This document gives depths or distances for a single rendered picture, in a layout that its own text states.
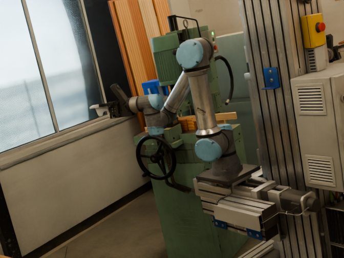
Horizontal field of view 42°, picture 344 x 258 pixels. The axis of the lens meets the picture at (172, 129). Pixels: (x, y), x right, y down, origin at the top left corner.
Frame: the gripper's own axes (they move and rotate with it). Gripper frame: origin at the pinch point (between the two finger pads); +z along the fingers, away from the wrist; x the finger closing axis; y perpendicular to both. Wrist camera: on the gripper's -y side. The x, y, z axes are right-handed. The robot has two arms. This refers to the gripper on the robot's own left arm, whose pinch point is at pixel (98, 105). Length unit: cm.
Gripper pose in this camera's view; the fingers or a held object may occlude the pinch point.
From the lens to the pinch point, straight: 224.7
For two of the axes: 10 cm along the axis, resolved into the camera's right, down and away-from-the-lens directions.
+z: -8.8, 0.9, 4.6
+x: 4.5, -1.4, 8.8
